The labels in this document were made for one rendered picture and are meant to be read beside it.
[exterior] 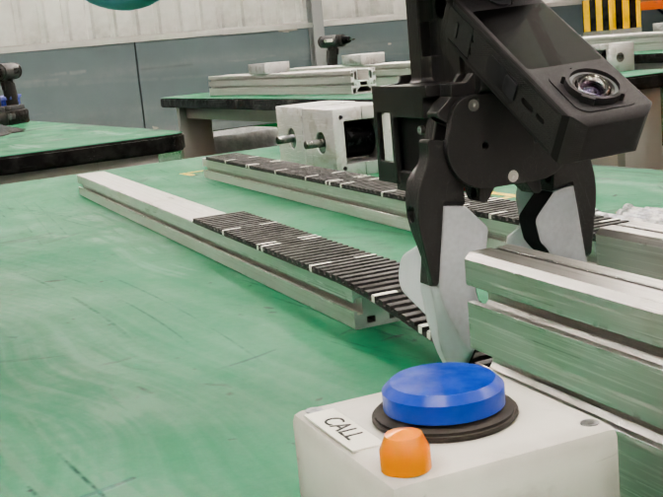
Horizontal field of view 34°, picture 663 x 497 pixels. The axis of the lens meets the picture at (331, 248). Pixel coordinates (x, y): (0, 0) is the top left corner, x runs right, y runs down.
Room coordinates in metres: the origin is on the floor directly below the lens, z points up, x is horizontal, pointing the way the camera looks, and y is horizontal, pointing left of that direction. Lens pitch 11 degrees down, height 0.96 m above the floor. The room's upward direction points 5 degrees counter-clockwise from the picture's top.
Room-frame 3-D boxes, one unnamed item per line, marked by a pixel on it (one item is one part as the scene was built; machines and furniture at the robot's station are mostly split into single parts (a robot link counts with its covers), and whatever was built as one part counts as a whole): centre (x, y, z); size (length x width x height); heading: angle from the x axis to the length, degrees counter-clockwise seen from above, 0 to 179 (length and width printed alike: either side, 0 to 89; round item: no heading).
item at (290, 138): (1.64, 0.02, 0.83); 0.11 x 0.10 x 0.10; 113
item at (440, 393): (0.34, -0.03, 0.84); 0.04 x 0.04 x 0.02
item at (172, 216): (1.12, 0.16, 0.79); 0.96 x 0.04 x 0.03; 23
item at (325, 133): (1.52, -0.03, 0.83); 0.11 x 0.10 x 0.10; 115
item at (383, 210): (1.20, -0.02, 0.79); 0.96 x 0.04 x 0.03; 23
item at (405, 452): (0.30, -0.02, 0.85); 0.01 x 0.01 x 0.01
